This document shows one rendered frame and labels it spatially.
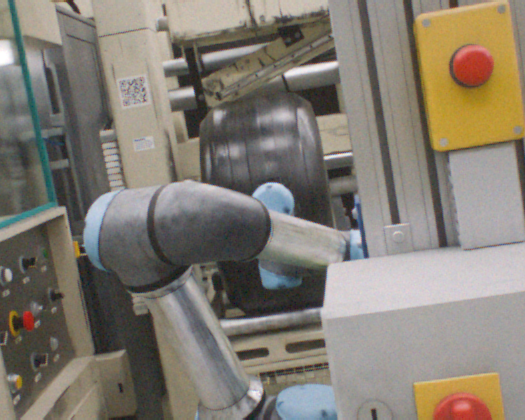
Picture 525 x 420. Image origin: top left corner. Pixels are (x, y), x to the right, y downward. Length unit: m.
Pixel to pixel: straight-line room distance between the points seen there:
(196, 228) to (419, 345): 0.47
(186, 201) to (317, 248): 0.29
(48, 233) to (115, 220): 0.85
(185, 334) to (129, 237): 0.19
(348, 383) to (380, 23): 0.37
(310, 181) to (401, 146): 0.96
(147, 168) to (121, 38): 0.32
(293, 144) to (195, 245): 0.80
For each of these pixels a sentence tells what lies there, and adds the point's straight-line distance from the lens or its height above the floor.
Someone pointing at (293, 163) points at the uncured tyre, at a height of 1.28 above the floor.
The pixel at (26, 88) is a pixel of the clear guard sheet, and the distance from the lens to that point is 1.93.
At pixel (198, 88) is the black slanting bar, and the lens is 2.34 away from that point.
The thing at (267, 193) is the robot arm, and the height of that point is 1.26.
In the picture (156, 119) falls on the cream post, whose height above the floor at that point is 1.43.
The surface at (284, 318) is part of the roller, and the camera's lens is 1.94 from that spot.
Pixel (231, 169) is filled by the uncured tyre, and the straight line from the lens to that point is 1.80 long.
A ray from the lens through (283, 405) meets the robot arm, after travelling 1.27.
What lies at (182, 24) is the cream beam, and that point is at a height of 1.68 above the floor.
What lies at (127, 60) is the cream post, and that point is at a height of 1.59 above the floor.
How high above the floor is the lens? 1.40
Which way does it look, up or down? 7 degrees down
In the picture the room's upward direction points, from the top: 10 degrees counter-clockwise
